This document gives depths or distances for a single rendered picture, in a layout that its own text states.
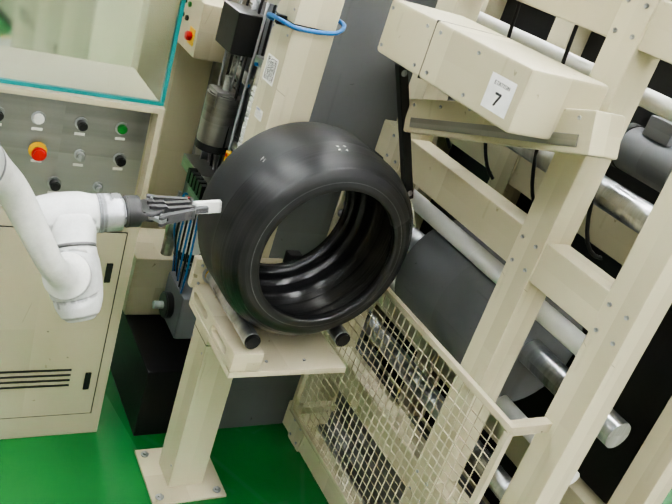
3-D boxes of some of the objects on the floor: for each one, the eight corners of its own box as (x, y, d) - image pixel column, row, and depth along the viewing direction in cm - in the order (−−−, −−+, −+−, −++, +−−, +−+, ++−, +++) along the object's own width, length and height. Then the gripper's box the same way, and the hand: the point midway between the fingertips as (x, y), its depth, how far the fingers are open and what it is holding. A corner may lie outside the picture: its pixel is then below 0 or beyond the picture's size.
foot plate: (134, 452, 278) (135, 447, 277) (203, 445, 292) (204, 441, 291) (152, 507, 258) (154, 502, 257) (226, 497, 272) (227, 492, 271)
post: (156, 463, 276) (369, -356, 174) (191, 459, 283) (415, -331, 181) (166, 490, 266) (397, -362, 164) (202, 485, 273) (445, -335, 171)
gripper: (129, 210, 169) (231, 204, 180) (116, 184, 179) (213, 180, 190) (128, 239, 173) (227, 232, 184) (115, 213, 183) (211, 207, 194)
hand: (207, 206), depth 185 cm, fingers closed
